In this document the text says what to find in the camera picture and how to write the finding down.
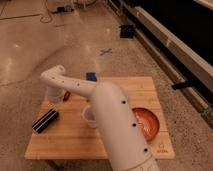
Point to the black striped eraser block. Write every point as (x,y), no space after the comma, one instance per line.
(42,123)

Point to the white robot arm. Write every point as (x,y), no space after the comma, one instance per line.
(124,143)

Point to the wooden table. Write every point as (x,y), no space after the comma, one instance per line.
(69,136)

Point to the blue tape cross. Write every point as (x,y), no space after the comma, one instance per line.
(105,51)

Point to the blue block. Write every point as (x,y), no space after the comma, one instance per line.
(91,76)

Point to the black box on floor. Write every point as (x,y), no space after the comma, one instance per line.
(127,31)

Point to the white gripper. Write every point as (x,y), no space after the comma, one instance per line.
(55,95)

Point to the orange bowl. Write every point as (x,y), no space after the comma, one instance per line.
(148,122)

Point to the red handled tool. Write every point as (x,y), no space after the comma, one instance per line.
(66,96)

